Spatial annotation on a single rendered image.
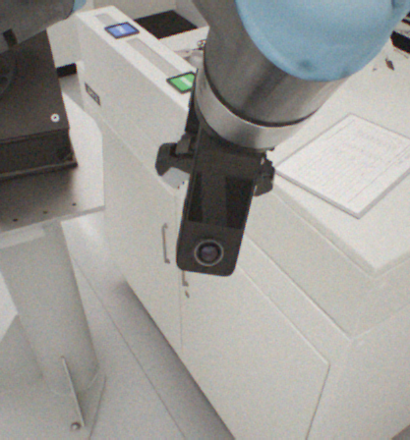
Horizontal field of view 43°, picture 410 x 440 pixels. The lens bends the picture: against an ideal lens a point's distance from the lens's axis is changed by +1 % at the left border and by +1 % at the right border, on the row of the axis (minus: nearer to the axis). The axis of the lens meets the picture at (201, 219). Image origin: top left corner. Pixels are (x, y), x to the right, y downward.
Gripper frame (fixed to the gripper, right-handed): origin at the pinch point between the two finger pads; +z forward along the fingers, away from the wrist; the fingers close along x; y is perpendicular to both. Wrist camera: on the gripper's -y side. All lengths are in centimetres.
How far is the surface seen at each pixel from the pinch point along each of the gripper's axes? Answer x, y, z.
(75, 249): 29, 3, 147
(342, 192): -20.1, 7.5, 14.5
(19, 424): 28, -51, 106
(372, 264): -22.1, -2.6, 7.2
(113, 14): 22, 49, 57
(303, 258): -17.8, -1.8, 19.6
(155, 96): 8.1, 25.1, 39.7
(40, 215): 22.8, -0.9, 39.2
